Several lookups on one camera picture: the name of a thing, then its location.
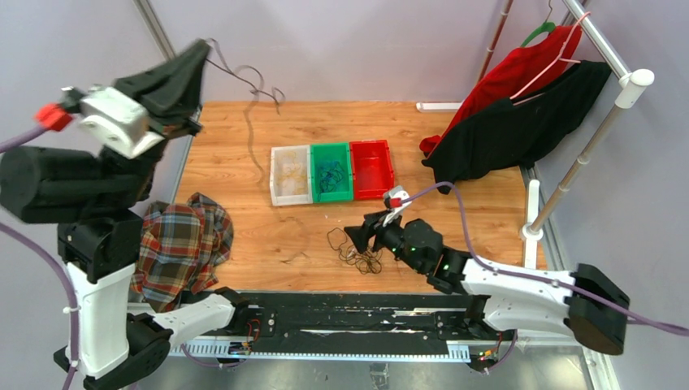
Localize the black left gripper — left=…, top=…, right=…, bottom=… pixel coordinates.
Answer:
left=101, top=37, right=214, bottom=205

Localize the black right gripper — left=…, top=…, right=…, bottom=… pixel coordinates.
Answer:
left=344, top=209, right=426, bottom=274

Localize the blue cable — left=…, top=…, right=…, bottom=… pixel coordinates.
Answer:
left=315, top=158, right=349, bottom=195

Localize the yellow cable piece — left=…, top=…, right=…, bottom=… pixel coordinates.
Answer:
left=275, top=150, right=310, bottom=196

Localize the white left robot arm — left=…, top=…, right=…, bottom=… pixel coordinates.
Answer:
left=1, top=39, right=249, bottom=389

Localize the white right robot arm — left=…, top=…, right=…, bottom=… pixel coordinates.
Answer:
left=344, top=212, right=630, bottom=356

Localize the red plastic bin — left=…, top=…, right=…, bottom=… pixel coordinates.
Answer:
left=349, top=140, right=395, bottom=201

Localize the green plastic bin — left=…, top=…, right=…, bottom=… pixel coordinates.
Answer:
left=310, top=142, right=353, bottom=203

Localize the white translucent plastic bin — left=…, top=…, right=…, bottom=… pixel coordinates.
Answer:
left=269, top=145, right=313, bottom=206

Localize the plaid cloth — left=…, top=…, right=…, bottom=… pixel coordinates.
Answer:
left=130, top=193, right=234, bottom=313

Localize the black shirt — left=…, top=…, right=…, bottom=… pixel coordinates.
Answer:
left=422, top=60, right=611, bottom=183

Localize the red shirt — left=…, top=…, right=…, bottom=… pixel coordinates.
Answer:
left=419, top=26, right=582, bottom=167

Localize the pink hanger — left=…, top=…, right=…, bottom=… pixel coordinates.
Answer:
left=509, top=11, right=591, bottom=100

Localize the green hanger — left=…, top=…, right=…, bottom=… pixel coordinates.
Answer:
left=520, top=0, right=557, bottom=48

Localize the silver clothes rack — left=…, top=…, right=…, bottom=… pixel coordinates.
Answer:
left=467, top=1, right=662, bottom=264

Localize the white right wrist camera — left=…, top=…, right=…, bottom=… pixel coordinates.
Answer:
left=382, top=185, right=410, bottom=227

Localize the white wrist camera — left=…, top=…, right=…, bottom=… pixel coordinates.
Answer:
left=382, top=185, right=410, bottom=227
left=78, top=84, right=163, bottom=159

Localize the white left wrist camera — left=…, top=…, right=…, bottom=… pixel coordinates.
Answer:
left=78, top=84, right=163, bottom=159

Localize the grey corner wall post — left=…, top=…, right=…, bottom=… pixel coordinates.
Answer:
left=133, top=0, right=176, bottom=60

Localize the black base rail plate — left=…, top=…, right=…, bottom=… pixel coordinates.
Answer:
left=196, top=290, right=518, bottom=357

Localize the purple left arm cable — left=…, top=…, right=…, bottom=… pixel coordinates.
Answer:
left=0, top=123, right=249, bottom=390

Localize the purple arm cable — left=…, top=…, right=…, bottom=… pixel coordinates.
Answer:
left=398, top=181, right=689, bottom=374
left=0, top=123, right=249, bottom=390

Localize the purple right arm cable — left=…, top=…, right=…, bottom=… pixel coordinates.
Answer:
left=398, top=181, right=689, bottom=374

